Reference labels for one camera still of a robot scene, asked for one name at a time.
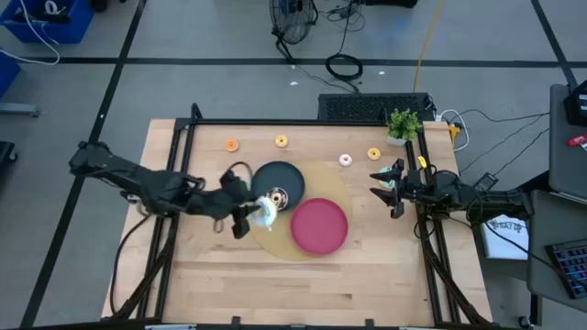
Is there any grey desk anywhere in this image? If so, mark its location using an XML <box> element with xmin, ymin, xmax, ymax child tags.
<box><xmin>548</xmin><ymin>83</ymin><xmax>587</xmax><ymax>199</ymax></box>
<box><xmin>526</xmin><ymin>190</ymin><xmax>587</xmax><ymax>314</ymax></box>

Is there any white printed paper sheet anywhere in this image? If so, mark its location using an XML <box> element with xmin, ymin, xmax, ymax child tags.
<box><xmin>481</xmin><ymin>213</ymin><xmax>531</xmax><ymax>261</ymax></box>

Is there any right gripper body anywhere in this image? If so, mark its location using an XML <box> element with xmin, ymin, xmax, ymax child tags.
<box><xmin>396</xmin><ymin>169</ymin><xmax>430</xmax><ymax>205</ymax></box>

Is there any green plant in white pot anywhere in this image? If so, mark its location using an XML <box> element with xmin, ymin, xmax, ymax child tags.
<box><xmin>386</xmin><ymin>108</ymin><xmax>423</xmax><ymax>148</ymax></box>

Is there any black round plate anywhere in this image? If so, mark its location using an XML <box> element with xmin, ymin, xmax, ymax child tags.
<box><xmin>250</xmin><ymin>160</ymin><xmax>306</xmax><ymax>213</ymax></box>

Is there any white power cable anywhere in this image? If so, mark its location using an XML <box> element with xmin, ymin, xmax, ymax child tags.
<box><xmin>435</xmin><ymin>108</ymin><xmax>471</xmax><ymax>152</ymax></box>

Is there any large chocolate frosted donut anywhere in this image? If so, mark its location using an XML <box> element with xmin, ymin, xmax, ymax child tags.
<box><xmin>265</xmin><ymin>186</ymin><xmax>290</xmax><ymax>212</ymax></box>

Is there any round woven straw placemat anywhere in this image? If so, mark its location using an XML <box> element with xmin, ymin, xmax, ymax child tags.
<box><xmin>247</xmin><ymin>159</ymin><xmax>353</xmax><ymax>262</ymax></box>

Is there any grey metal bar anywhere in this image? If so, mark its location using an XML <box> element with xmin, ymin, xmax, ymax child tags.
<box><xmin>0</xmin><ymin>103</ymin><xmax>41</xmax><ymax>118</ymax></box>

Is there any coiled black cable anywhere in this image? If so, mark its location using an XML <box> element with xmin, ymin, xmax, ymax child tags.
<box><xmin>324</xmin><ymin>0</ymin><xmax>368</xmax><ymax>93</ymax></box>

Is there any black backlit keyboard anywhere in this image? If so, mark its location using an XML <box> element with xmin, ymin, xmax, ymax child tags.
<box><xmin>544</xmin><ymin>236</ymin><xmax>587</xmax><ymax>301</ymax></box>

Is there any large white frosted donut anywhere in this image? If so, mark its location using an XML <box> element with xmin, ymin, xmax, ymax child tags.
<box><xmin>249</xmin><ymin>195</ymin><xmax>280</xmax><ymax>232</ymax></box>

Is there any black power adapter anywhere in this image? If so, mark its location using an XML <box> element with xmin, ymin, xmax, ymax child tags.
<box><xmin>472</xmin><ymin>171</ymin><xmax>501</xmax><ymax>193</ymax></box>

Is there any black caster base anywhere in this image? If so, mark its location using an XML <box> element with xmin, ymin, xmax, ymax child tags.
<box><xmin>0</xmin><ymin>140</ymin><xmax>18</xmax><ymax>165</ymax></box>

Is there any black device with white label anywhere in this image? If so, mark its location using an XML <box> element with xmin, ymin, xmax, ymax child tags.
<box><xmin>562</xmin><ymin>79</ymin><xmax>587</xmax><ymax>128</ymax></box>

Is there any yellow power cable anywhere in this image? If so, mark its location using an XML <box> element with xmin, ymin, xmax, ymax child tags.
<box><xmin>412</xmin><ymin>0</ymin><xmax>446</xmax><ymax>93</ymax></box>

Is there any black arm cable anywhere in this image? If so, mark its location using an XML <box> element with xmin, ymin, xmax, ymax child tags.
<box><xmin>108</xmin><ymin>211</ymin><xmax>157</xmax><ymax>317</ymax></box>

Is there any black floor fan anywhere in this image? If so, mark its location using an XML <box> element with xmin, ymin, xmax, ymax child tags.
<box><xmin>268</xmin><ymin>0</ymin><xmax>319</xmax><ymax>64</ymax></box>

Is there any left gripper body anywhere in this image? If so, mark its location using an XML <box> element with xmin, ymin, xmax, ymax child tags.
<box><xmin>194</xmin><ymin>187</ymin><xmax>249</xmax><ymax>221</ymax></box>

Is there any black box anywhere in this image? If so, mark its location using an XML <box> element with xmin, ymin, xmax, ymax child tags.
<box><xmin>364</xmin><ymin>0</ymin><xmax>419</xmax><ymax>9</ymax></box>

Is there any blue plastic bin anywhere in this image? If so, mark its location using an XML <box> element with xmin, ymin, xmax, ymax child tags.
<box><xmin>0</xmin><ymin>48</ymin><xmax>22</xmax><ymax>100</ymax></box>
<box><xmin>0</xmin><ymin>0</ymin><xmax>95</xmax><ymax>46</ymax></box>

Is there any black aluminium table frame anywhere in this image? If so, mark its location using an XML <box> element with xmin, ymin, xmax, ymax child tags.
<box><xmin>107</xmin><ymin>103</ymin><xmax>494</xmax><ymax>329</ymax></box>

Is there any red round plate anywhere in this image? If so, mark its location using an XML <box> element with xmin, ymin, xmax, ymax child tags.
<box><xmin>290</xmin><ymin>197</ymin><xmax>349</xmax><ymax>256</ymax></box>

